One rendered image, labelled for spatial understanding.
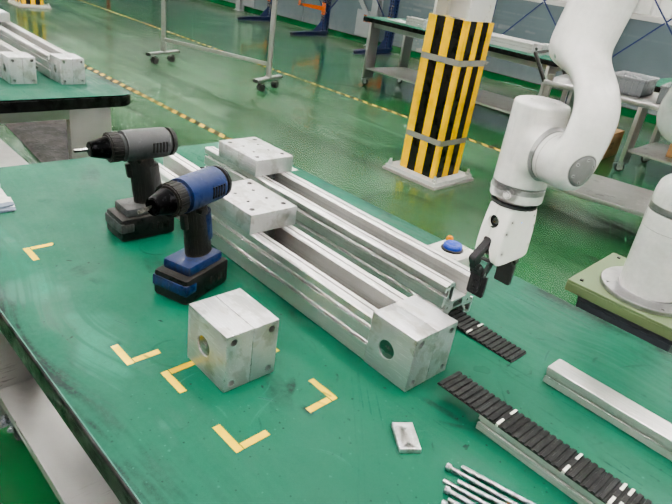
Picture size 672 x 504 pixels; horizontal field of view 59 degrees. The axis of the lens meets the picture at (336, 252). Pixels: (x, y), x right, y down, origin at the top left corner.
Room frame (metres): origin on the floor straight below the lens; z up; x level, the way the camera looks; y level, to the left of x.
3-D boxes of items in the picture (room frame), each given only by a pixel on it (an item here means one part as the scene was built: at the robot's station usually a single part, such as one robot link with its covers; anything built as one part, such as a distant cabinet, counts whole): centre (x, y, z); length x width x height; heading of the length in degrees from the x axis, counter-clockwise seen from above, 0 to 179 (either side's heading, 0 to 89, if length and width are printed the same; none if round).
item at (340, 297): (1.09, 0.18, 0.82); 0.80 x 0.10 x 0.09; 46
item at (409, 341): (0.79, -0.15, 0.83); 0.12 x 0.09 x 0.10; 136
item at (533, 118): (0.91, -0.27, 1.14); 0.09 x 0.08 x 0.13; 27
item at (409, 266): (1.22, 0.05, 0.82); 0.80 x 0.10 x 0.09; 46
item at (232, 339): (0.72, 0.12, 0.83); 0.11 x 0.10 x 0.10; 137
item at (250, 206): (1.09, 0.18, 0.87); 0.16 x 0.11 x 0.07; 46
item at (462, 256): (1.12, -0.23, 0.81); 0.10 x 0.08 x 0.06; 136
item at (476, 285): (0.87, -0.23, 0.91); 0.03 x 0.03 x 0.07; 47
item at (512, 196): (0.91, -0.27, 1.06); 0.09 x 0.08 x 0.03; 137
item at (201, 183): (0.89, 0.26, 0.89); 0.20 x 0.08 x 0.22; 156
